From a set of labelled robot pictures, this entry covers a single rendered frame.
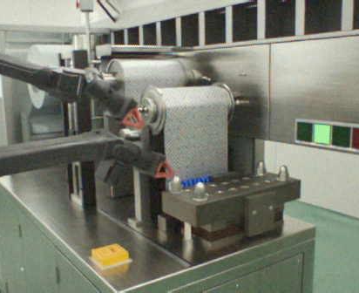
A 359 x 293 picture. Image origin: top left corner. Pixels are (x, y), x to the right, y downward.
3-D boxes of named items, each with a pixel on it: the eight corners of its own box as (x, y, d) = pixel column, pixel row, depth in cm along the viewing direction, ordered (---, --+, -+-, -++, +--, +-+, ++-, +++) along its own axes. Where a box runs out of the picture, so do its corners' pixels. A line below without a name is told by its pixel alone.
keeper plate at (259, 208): (244, 235, 116) (244, 196, 114) (269, 227, 121) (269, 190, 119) (250, 237, 114) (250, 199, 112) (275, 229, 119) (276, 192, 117)
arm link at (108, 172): (118, 143, 103) (97, 129, 108) (96, 183, 104) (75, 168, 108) (145, 154, 114) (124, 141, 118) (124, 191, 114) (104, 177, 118)
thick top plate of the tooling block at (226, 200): (162, 211, 119) (161, 191, 118) (262, 187, 141) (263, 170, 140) (195, 228, 106) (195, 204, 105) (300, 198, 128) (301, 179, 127)
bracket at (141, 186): (126, 222, 131) (122, 126, 126) (145, 218, 135) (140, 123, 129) (134, 227, 127) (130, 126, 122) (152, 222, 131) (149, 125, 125)
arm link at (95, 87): (79, 91, 106) (95, 75, 105) (77, 83, 112) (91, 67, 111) (99, 107, 110) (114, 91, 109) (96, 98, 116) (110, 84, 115)
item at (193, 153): (165, 192, 124) (164, 130, 120) (226, 180, 137) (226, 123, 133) (166, 193, 123) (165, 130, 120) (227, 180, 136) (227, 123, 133)
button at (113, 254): (91, 258, 105) (91, 248, 105) (117, 251, 109) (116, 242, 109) (103, 268, 100) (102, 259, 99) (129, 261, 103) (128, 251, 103)
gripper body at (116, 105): (124, 121, 110) (104, 104, 106) (108, 118, 119) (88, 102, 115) (138, 101, 112) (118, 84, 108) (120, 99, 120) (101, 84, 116)
